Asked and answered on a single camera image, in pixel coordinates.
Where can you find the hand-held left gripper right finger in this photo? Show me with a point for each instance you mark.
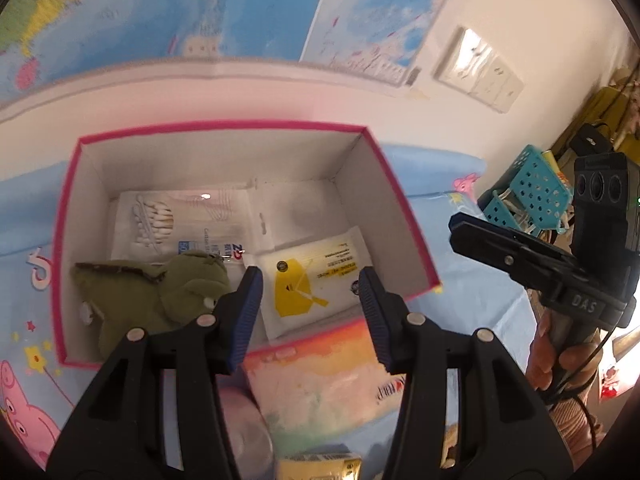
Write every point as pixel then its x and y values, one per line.
pixel 372 320

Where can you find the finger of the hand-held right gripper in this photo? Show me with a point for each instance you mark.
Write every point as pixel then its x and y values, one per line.
pixel 500 245

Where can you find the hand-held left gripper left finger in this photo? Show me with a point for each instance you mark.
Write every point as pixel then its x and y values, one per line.
pixel 245 320

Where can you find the pink-edged cardboard box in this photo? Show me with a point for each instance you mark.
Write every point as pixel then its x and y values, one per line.
pixel 225 160

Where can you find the person's right forearm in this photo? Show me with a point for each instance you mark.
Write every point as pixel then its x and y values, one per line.
pixel 575 425

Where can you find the person's right hand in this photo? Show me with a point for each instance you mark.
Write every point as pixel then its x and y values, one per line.
pixel 542 360

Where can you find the blue cartoon printed blanket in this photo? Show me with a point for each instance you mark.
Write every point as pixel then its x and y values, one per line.
pixel 475 305

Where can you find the teal perforated basket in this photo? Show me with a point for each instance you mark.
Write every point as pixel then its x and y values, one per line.
pixel 535 185

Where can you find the white yellow wipe packet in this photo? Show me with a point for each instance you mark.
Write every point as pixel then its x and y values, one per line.
pixel 310 280

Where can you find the green plush dinosaur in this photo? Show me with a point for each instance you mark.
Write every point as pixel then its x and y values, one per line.
pixel 175 290

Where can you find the pink rainbow tissue packet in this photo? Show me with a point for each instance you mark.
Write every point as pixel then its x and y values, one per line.
pixel 320 385

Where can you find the clear plastic packet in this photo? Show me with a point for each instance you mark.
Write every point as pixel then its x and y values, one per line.
pixel 290 210

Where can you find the cotton swab packet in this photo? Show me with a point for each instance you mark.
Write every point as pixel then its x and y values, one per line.
pixel 150 220

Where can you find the white wall socket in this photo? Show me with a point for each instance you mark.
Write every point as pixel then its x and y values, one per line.
pixel 500 85

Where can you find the blue wall map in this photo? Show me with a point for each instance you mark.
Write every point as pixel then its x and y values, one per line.
pixel 380 10

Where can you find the large colourful wall map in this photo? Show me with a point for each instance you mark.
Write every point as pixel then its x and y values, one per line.
pixel 125 10

